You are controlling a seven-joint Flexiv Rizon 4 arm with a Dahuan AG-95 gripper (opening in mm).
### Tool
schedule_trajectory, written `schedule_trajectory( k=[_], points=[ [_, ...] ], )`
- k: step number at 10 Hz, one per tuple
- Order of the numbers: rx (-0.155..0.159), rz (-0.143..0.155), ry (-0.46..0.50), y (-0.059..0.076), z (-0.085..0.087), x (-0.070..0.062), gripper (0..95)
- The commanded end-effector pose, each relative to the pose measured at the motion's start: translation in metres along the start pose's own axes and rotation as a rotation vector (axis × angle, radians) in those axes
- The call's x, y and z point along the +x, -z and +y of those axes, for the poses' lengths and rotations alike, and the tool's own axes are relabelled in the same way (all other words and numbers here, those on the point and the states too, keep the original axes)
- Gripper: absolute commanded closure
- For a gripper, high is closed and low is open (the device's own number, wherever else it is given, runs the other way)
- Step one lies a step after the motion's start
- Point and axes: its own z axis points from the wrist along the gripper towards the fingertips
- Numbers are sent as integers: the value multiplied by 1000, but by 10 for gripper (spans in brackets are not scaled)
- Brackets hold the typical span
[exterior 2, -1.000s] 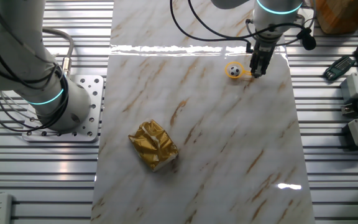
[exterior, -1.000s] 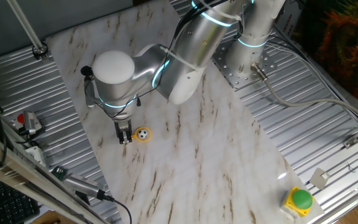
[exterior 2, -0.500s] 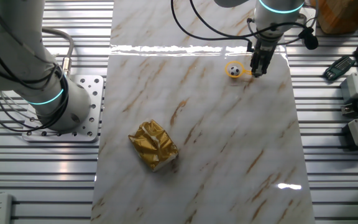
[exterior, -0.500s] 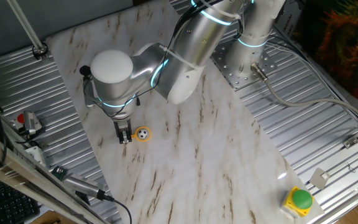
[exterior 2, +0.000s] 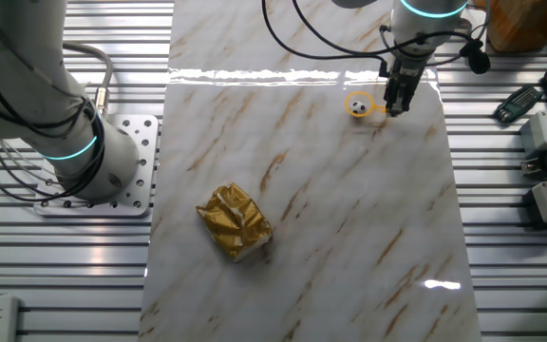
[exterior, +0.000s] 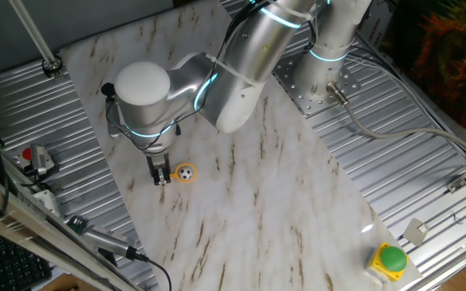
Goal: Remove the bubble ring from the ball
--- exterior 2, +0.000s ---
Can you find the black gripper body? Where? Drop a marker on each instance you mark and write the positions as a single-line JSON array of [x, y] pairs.
[[404, 73]]

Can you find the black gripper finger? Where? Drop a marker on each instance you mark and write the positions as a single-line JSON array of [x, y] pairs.
[[388, 100], [400, 104]]

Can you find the small soccer ball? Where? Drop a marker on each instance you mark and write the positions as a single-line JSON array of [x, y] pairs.
[[359, 108]]

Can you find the light grey box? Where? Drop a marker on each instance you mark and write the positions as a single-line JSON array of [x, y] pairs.
[[539, 133]]

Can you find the marble pattern mat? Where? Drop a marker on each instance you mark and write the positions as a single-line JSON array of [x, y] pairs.
[[326, 237]]

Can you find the gold foil packet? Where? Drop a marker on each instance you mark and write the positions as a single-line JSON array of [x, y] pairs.
[[235, 223]]

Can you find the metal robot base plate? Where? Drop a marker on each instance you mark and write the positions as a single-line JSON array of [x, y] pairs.
[[145, 142]]

